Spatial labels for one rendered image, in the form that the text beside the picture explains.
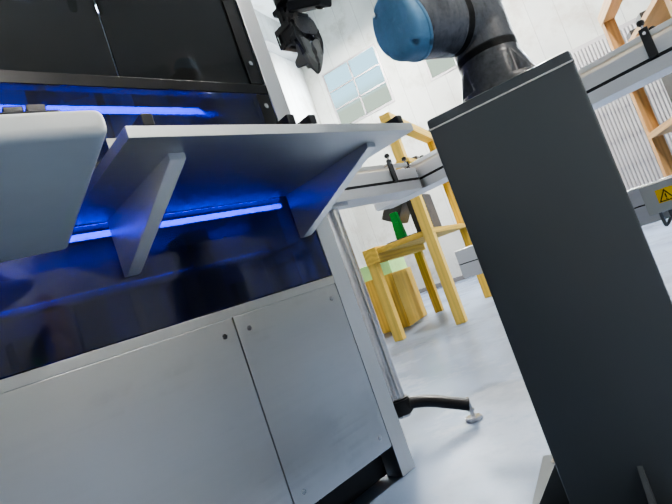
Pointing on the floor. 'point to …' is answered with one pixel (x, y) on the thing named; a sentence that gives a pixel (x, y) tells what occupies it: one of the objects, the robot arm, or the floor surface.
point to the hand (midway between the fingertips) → (318, 66)
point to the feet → (435, 405)
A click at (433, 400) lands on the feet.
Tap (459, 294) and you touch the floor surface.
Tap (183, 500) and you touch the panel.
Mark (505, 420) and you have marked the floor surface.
